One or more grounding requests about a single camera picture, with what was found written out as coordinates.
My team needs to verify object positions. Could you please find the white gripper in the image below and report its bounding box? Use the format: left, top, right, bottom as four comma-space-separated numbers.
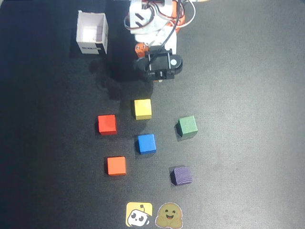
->
130, 11, 178, 59

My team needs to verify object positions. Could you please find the yellow wooden cube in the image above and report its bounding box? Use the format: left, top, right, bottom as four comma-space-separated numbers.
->
133, 99, 153, 120

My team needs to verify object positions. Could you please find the green wooden cube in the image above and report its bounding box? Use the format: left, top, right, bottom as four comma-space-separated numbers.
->
176, 115, 198, 138

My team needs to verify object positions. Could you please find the red wooden cube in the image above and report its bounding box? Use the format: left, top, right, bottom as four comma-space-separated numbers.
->
97, 114, 118, 136

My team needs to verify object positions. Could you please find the blue wooden cube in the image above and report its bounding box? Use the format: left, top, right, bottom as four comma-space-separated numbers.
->
137, 134, 157, 155

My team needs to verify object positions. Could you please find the orange wooden cube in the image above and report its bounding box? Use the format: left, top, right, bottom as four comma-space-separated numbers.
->
106, 156, 127, 177

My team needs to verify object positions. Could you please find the purple wooden cube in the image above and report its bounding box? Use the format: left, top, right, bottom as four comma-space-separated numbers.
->
170, 166, 193, 186

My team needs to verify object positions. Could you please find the white open cardboard box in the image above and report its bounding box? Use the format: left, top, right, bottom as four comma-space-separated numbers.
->
75, 10, 109, 55

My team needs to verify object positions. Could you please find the black felt mat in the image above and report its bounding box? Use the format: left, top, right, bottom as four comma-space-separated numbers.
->
0, 0, 305, 229

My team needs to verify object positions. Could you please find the hugging face emoji sticker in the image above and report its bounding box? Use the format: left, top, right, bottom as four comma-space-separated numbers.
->
154, 202, 183, 229

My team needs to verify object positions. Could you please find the yellow robot logo sticker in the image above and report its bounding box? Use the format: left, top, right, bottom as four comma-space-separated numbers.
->
125, 202, 153, 227

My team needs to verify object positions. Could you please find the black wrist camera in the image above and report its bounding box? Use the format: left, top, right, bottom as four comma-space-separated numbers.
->
132, 46, 184, 83

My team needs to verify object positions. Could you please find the black camera cable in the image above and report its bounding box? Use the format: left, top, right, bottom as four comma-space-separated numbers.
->
147, 0, 184, 60

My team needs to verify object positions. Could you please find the white red servo wire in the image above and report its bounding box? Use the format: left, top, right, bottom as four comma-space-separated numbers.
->
123, 4, 158, 31
176, 0, 196, 31

